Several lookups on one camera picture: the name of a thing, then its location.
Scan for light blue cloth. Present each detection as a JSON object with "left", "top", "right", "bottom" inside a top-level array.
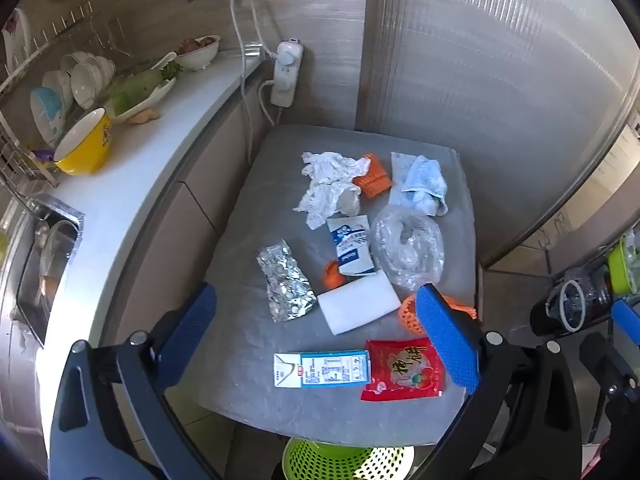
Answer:
[{"left": 387, "top": 151, "right": 450, "bottom": 218}]

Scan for small orange cap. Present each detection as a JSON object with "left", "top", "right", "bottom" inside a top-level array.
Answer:
[{"left": 322, "top": 259, "right": 346, "bottom": 290}]

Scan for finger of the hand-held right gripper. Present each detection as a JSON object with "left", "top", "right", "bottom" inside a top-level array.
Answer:
[
  {"left": 580, "top": 332, "right": 640, "bottom": 443},
  {"left": 611, "top": 300, "right": 640, "bottom": 348}
]

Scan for white and blue packet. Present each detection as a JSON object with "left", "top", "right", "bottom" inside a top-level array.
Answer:
[{"left": 326, "top": 214, "right": 378, "bottom": 278}]

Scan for crumpled white paper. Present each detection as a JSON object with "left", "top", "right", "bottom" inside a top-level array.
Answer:
[{"left": 292, "top": 151, "right": 372, "bottom": 231}]

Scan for steel sink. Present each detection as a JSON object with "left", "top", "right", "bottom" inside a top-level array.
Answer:
[{"left": 10, "top": 200, "right": 86, "bottom": 346}]

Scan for blue patterned bowl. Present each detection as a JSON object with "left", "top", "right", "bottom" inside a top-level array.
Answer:
[{"left": 29, "top": 86, "right": 67, "bottom": 147}]

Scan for clear plastic bag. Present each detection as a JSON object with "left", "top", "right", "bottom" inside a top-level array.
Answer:
[{"left": 372, "top": 205, "right": 446, "bottom": 291}]

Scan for black bin with clear liner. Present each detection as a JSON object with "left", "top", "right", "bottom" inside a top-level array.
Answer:
[{"left": 530, "top": 265, "right": 616, "bottom": 338}]

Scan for frosted glass sliding door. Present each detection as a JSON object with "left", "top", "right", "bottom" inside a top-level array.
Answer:
[{"left": 355, "top": 0, "right": 640, "bottom": 268}]

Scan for orange fruit net sleeve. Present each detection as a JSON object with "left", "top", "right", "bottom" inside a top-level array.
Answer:
[{"left": 397, "top": 294, "right": 478, "bottom": 337}]

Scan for red snack packet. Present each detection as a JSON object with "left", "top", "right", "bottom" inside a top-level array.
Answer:
[{"left": 360, "top": 337, "right": 446, "bottom": 403}]

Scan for small orange mesh net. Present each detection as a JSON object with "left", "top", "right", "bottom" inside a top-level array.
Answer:
[{"left": 352, "top": 152, "right": 392, "bottom": 198}]

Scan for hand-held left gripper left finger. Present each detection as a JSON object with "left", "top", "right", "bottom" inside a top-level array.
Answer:
[{"left": 45, "top": 282, "right": 223, "bottom": 480}]

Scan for floral white plate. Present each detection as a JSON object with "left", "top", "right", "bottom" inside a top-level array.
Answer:
[{"left": 2, "top": 7, "right": 33, "bottom": 78}]

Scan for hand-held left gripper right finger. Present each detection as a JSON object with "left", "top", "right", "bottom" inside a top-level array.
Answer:
[{"left": 415, "top": 284, "right": 583, "bottom": 480}]

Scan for yellow bowl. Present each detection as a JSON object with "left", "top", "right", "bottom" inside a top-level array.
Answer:
[{"left": 52, "top": 107, "right": 113, "bottom": 177}]

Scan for green perforated basket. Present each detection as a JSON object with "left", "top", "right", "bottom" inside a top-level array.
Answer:
[{"left": 282, "top": 437, "right": 416, "bottom": 480}]

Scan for white foam block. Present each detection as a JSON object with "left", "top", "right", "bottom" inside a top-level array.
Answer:
[{"left": 317, "top": 270, "right": 403, "bottom": 336}]

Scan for white power strip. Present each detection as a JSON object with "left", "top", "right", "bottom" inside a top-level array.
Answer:
[{"left": 270, "top": 39, "right": 304, "bottom": 108}]

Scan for crumpled aluminium foil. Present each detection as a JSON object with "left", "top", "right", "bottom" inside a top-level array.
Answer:
[{"left": 256, "top": 239, "right": 318, "bottom": 323}]

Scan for green leafy vegetable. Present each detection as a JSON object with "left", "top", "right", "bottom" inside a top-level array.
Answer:
[{"left": 107, "top": 62, "right": 182, "bottom": 116}]

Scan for white bowl of mushrooms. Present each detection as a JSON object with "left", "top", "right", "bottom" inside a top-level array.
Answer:
[{"left": 175, "top": 35, "right": 221, "bottom": 72}]

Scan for wire dish rack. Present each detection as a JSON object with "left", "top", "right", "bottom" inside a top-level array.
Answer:
[{"left": 0, "top": 2, "right": 126, "bottom": 191}]

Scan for long white dish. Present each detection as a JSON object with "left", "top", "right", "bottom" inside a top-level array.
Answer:
[{"left": 102, "top": 52, "right": 178, "bottom": 123}]

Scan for white power cable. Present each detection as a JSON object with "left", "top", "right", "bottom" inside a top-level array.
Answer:
[
  {"left": 229, "top": 0, "right": 278, "bottom": 161},
  {"left": 257, "top": 79, "right": 277, "bottom": 127}
]

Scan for white kitchen counter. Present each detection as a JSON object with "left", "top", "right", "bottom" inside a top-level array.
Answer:
[{"left": 37, "top": 45, "right": 281, "bottom": 461}]

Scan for white and blue milk carton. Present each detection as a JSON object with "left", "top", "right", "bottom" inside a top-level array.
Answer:
[{"left": 272, "top": 350, "right": 371, "bottom": 390}]

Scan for green plastic basin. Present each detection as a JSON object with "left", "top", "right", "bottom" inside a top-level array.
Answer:
[{"left": 607, "top": 237, "right": 640, "bottom": 296}]

